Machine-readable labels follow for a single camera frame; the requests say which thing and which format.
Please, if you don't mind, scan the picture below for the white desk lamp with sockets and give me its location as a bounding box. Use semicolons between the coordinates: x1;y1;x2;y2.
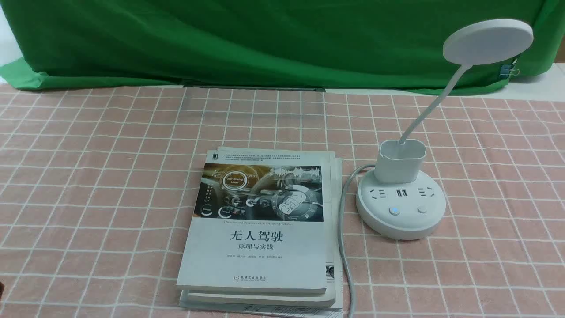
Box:
356;19;534;240

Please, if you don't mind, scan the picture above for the top self-driving vehicle book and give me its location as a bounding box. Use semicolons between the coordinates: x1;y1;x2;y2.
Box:
177;150;336;295

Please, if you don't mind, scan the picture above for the green backdrop cloth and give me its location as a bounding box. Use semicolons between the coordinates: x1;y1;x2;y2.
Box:
1;0;564;95

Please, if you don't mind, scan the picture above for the middle white book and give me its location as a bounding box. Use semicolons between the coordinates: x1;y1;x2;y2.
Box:
185;152;339;308

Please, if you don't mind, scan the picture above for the bottom book with printed cover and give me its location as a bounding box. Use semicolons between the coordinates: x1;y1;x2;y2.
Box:
179;146;343;318

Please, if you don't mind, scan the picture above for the pink checkered tablecloth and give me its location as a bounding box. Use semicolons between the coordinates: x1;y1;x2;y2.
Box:
0;85;565;318

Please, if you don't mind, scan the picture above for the blue binder clip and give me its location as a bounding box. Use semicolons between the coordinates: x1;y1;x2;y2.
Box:
498;57;520;80

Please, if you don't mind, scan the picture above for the grey lamp power cable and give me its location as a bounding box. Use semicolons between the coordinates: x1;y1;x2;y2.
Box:
337;164;376;318

